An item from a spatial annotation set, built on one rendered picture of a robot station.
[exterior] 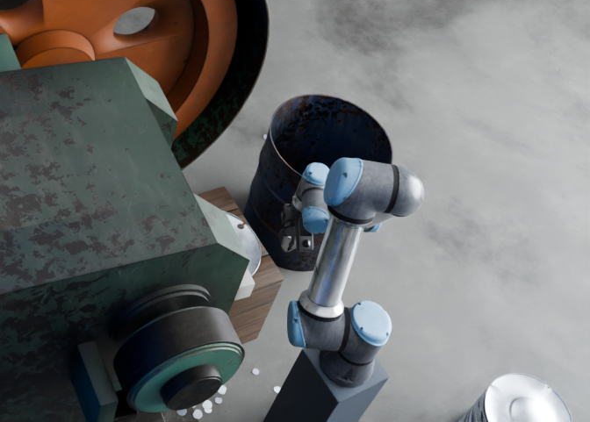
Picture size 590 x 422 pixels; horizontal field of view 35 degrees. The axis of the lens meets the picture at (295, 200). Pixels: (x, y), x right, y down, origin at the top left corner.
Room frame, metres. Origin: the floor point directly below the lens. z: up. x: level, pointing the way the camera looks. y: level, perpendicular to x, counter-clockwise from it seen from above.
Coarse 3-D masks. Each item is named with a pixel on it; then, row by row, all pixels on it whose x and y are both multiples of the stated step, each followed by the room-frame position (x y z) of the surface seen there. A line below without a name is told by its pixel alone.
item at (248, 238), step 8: (232, 216) 1.84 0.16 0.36; (232, 224) 1.81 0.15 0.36; (240, 232) 1.79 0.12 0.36; (248, 232) 1.80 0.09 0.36; (240, 240) 1.76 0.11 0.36; (248, 240) 1.78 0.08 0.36; (256, 240) 1.79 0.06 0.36; (248, 248) 1.75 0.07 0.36; (256, 248) 1.76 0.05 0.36; (248, 256) 1.72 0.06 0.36; (256, 256) 1.73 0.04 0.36; (248, 264) 1.69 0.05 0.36; (256, 264) 1.70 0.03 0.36
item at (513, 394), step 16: (496, 384) 1.73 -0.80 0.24; (512, 384) 1.75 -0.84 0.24; (528, 384) 1.77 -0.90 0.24; (544, 384) 1.80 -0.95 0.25; (496, 400) 1.67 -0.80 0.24; (512, 400) 1.69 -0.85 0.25; (528, 400) 1.71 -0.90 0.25; (544, 400) 1.74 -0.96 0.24; (560, 400) 1.77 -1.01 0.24; (496, 416) 1.62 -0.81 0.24; (512, 416) 1.64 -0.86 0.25; (528, 416) 1.66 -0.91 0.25; (544, 416) 1.68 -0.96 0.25; (560, 416) 1.71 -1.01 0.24
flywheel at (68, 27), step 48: (0, 0) 1.23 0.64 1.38; (48, 0) 1.17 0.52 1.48; (96, 0) 1.23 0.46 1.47; (144, 0) 1.30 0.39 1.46; (192, 0) 1.36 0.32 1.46; (48, 48) 1.15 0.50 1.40; (96, 48) 1.24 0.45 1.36; (144, 48) 1.31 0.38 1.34; (192, 48) 1.38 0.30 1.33; (192, 96) 1.36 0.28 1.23
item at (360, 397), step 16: (304, 352) 1.42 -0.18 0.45; (304, 368) 1.41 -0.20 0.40; (320, 368) 1.39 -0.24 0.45; (288, 384) 1.42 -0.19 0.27; (304, 384) 1.39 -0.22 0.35; (320, 384) 1.36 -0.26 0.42; (336, 384) 1.37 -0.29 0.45; (368, 384) 1.40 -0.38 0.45; (288, 400) 1.40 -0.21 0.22; (304, 400) 1.37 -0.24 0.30; (320, 400) 1.35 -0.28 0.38; (336, 400) 1.32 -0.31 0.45; (352, 400) 1.37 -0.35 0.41; (368, 400) 1.43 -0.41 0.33; (272, 416) 1.42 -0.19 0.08; (288, 416) 1.39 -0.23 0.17; (304, 416) 1.36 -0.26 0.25; (320, 416) 1.33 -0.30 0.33; (336, 416) 1.34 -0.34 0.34; (352, 416) 1.41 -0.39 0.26
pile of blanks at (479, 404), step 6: (546, 384) 1.80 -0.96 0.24; (486, 390) 1.70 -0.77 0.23; (480, 396) 1.71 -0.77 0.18; (480, 402) 1.66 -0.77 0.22; (474, 408) 1.67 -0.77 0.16; (480, 408) 1.64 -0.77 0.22; (468, 414) 1.67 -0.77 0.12; (474, 414) 1.64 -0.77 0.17; (480, 414) 1.62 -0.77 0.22; (462, 420) 1.68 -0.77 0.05; (468, 420) 1.65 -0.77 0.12; (474, 420) 1.62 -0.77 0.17; (480, 420) 1.61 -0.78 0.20; (486, 420) 1.60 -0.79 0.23
